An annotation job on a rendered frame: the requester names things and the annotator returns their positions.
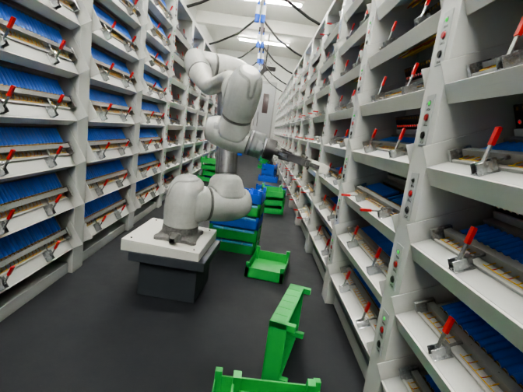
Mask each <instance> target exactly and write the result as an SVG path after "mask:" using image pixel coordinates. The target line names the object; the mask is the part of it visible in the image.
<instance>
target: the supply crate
mask: <svg viewBox="0 0 523 392"><path fill-rule="evenodd" d="M266 189H267V187H263V191H260V192H259V195H258V190H255V189H254V190H253V194H251V199H252V204H256V205H262V203H263V201H264V200H265V196H266Z"/></svg>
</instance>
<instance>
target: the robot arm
mask: <svg viewBox="0 0 523 392"><path fill-rule="evenodd" d="M184 68H185V71H186V73H187V75H188V77H189V78H190V79H191V81H192V82H193V83H194V84H195V85H196V86H197V87H198V88H199V89H200V90H201V91H202V92H203V93H204V94H206V95H215V94H216V95H217V96H218V103H217V115H216V116H212V117H209V118H208V119H207V121H206V123H205V129H204V136H205V139H206V140H207V141H208V142H210V143H212V144H213V145H216V172H215V175H213V176H212V177H211V179H210V180H209V185H208V187H206V186H204V183H203V181H202V180H201V179H200V178H198V177H197V176H195V175H191V174H181V175H178V176H176V177H175V178H174V179H173V180H172V181H171V183H170V186H169V187H168V190H167V194H166V197H165V202H164V209H163V226H162V229H161V230H160V231H159V232H158V233H157V234H155V235H154V237H153V239H155V240H166V241H169V243H171V244H175V243H183V244H187V245H190V246H195V245H196V241H197V240H198V238H199V237H200V236H201V235H202V234H203V230H201V229H198V224H199V223H200V222H204V221H213V222H227V221H233V220H237V219H241V218H243V217H245V216H246V215H247V214H248V213H249V212H250V210H251V207H252V199H251V195H250V193H249V192H248V190H247V189H244V185H243V182H242V179H241V178H240V177H239V176H237V154H238V153H242V154H245V155H246V156H251V157H252V156H253V157H255V158H258V159H259V157H260V156H261V157H262V158H263V159H266V160H268V161H271V160H272V157H273V155H275V156H278V159H281V160H285V161H287V162H292V163H296V164H299V165H301V166H305V167H306V170H308V169H311V170H314V171H317V172H319V173H323V174H325V175H327V174H328V171H329V169H330V166H326V164H324V163H319V162H317V161H315V160H312V159H308V156H306V158H305V157H302V156H298V155H296V154H293V153H292V152H291V151H288V150H286V149H284V148H281V149H277V148H276V146H277V144H278V141H277V140H275V139H272V138H268V139H267V138H266V137H267V135H266V134H263V133H261V132H259V131H256V130H252V129H251V122H252V119H253V116H254V115H255V113H256V110H257V108H258V104H259V101H260V98H261V94H262V75H261V73H260V72H259V70H257V69H256V68H255V67H254V66H252V65H248V64H247V63H245V62H244V61H242V60H240V59H238V58H234V57H231V56H228V55H225V54H216V53H212V52H208V51H202V50H200V49H197V48H192V49H190V50H188V51H187V53H186V55H185V58H184Z"/></svg>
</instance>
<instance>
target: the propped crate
mask: <svg viewBox="0 0 523 392"><path fill-rule="evenodd" d="M241 376H242V371H238V370H234V371H233V382H232V386H231V392H314V391H315V388H316V381H315V380H314V379H307V382H306V384H299V383H287V382H279V381H272V380H260V379H252V378H245V377H241Z"/></svg>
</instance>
